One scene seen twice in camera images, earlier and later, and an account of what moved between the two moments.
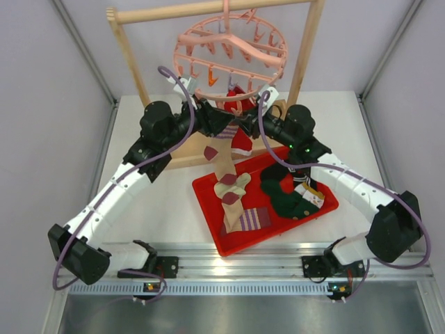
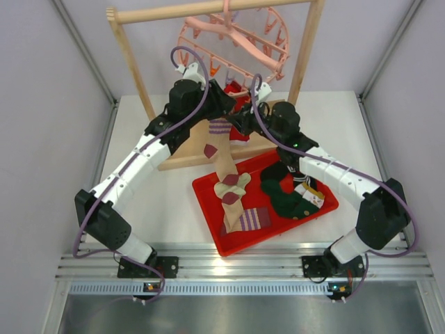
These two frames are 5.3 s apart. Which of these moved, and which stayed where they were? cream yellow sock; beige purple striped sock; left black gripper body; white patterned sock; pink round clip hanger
Moved: left black gripper body; pink round clip hanger
Stayed: cream yellow sock; white patterned sock; beige purple striped sock
